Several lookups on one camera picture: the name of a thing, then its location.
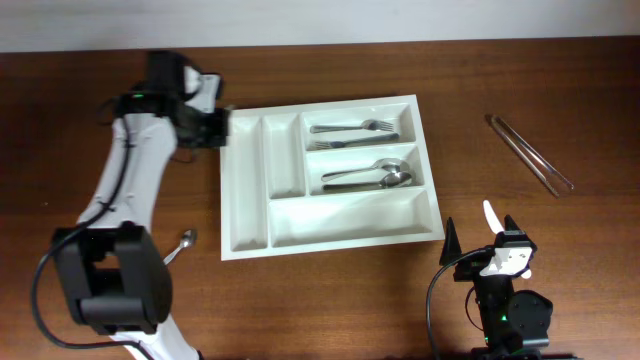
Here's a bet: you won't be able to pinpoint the white plastic cutlery tray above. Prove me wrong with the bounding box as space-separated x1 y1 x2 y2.
220 95 444 260

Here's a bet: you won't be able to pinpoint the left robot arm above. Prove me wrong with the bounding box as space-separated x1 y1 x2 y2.
30 50 230 359

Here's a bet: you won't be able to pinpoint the white plastic knife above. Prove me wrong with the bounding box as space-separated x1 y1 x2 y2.
482 200 533 256

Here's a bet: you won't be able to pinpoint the steel fork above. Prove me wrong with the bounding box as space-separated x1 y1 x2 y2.
310 133 400 150
310 119 394 134

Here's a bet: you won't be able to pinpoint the left black cable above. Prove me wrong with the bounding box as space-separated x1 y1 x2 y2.
29 94 156 360

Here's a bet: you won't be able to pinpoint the right black cable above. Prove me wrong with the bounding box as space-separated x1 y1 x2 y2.
425 248 492 360

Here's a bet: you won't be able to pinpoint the small steel teaspoon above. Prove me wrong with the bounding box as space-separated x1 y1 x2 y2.
164 229 198 265

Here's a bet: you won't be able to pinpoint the black cable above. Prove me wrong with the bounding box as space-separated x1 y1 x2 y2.
29 94 156 360
425 248 492 360

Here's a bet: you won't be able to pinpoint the long steel kitchen tongs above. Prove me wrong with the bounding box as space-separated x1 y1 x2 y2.
484 114 575 198

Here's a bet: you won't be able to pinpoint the large steel spoon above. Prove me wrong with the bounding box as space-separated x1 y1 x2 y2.
321 158 410 182
322 172 413 192

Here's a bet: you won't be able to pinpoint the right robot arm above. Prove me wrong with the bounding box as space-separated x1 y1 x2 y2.
439 216 553 360

